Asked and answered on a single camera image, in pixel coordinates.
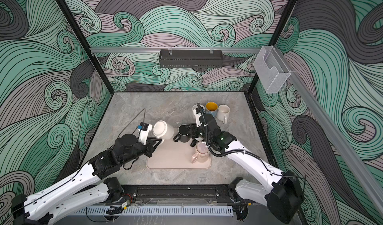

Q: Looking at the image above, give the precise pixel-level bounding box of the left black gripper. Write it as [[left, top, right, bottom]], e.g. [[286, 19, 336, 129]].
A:
[[121, 136, 162, 167]]

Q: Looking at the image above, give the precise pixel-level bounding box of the cream white mug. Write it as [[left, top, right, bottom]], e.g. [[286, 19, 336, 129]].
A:
[[153, 120, 175, 140]]

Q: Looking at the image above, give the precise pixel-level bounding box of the blue butterfly mug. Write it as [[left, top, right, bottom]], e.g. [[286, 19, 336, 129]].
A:
[[205, 102, 218, 117]]

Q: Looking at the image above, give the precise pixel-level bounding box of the black mug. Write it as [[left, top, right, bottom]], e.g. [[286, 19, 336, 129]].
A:
[[173, 125, 191, 143]]

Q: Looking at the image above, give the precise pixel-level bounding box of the pink iridescent mug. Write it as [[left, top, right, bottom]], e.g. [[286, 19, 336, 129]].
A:
[[191, 141, 209, 163]]

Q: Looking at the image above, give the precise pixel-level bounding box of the cream speckled mug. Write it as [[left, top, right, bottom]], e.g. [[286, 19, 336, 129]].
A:
[[192, 104, 205, 114]]

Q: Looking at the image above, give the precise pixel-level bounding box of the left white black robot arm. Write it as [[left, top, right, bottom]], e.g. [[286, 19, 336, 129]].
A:
[[11, 134, 162, 225]]

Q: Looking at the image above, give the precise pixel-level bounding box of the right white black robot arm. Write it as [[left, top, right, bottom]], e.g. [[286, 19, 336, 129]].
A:
[[189, 110, 304, 224]]

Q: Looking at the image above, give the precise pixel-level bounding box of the pink rectangular tray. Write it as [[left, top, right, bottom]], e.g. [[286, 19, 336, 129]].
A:
[[146, 129, 211, 170]]

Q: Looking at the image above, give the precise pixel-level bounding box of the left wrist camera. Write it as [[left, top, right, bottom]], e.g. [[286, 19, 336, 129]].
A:
[[138, 122, 153, 145]]

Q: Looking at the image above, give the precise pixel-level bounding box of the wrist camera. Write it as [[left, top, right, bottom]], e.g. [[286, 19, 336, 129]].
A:
[[138, 122, 153, 145], [192, 106, 204, 127]]

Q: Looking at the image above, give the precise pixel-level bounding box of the small white black-handled mug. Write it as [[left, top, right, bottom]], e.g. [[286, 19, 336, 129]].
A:
[[190, 138, 199, 148]]

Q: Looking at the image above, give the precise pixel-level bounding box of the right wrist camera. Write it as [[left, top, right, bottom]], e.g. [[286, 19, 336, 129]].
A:
[[192, 106, 204, 127]]

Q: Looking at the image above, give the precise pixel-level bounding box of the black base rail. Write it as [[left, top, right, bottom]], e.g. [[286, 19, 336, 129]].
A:
[[122, 184, 258, 203]]

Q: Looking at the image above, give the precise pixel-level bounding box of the white slotted cable duct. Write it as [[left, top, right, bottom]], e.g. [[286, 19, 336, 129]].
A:
[[72, 205, 234, 217]]

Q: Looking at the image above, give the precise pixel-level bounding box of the black wall shelf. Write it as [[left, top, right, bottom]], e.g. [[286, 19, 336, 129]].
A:
[[159, 50, 223, 68]]

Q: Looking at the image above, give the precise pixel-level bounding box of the clear acrylic wall holder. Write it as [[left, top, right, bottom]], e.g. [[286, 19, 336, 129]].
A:
[[253, 46, 291, 94]]

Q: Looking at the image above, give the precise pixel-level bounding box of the aluminium wall rail back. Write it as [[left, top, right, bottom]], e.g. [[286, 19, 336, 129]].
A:
[[90, 46, 261, 54]]

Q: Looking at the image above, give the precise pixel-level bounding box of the aluminium wall rail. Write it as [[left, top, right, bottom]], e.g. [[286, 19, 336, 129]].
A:
[[276, 48, 383, 215], [90, 46, 261, 54]]

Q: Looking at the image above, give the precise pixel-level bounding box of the aluminium wall rail right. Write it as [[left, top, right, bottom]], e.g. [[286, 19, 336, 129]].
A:
[[276, 48, 383, 215]]

